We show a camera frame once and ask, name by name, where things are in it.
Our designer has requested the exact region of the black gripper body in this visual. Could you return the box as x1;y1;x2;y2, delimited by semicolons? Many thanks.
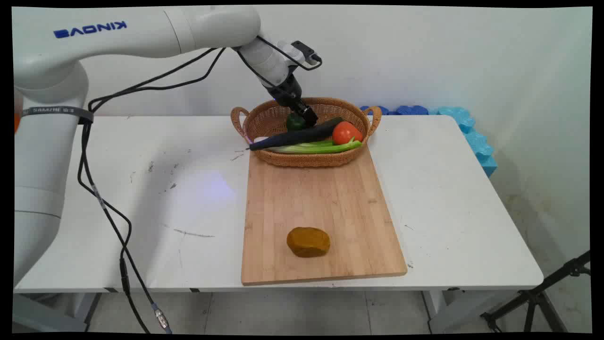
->
267;74;305;112

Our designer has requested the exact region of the brown potato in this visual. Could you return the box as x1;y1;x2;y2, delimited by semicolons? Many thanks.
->
286;227;331;258

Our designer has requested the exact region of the green bell pepper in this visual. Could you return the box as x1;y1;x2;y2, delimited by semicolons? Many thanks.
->
286;112;308;132

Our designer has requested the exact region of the long dark cucumber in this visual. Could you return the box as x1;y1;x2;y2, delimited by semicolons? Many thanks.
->
248;117;345;152

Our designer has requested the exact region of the green celery stalk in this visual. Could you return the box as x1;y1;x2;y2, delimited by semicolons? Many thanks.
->
254;136;363;155

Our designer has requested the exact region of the red tomato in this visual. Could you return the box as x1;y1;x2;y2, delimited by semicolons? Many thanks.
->
332;121;364;145

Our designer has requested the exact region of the bamboo cutting board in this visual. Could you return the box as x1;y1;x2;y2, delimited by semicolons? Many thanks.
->
241;142;408;287

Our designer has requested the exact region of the light blue foam mat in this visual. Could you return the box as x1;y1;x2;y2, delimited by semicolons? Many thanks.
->
430;106;499;179

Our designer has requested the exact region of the white table leg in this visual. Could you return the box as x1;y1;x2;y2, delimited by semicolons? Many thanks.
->
421;289;487;334

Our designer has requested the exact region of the black tripod stand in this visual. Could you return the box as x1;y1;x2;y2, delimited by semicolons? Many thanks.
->
480;250;592;334

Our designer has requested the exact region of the woven wicker basket with handles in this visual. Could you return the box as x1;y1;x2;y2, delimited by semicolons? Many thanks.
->
230;97;383;169

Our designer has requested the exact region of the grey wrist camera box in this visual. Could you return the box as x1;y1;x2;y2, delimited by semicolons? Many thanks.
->
291;41;323;67

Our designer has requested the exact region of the black camera cable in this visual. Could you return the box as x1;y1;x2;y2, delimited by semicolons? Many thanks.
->
88;35;323;114

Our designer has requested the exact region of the black cable with metal plug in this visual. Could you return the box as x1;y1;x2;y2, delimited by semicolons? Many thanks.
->
77;111;172;334

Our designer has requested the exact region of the black velcro cable strap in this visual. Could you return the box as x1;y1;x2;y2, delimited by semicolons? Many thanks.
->
22;107;94;125

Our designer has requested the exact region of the grey table leg frame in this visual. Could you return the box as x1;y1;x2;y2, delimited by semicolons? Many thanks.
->
13;292;102;333

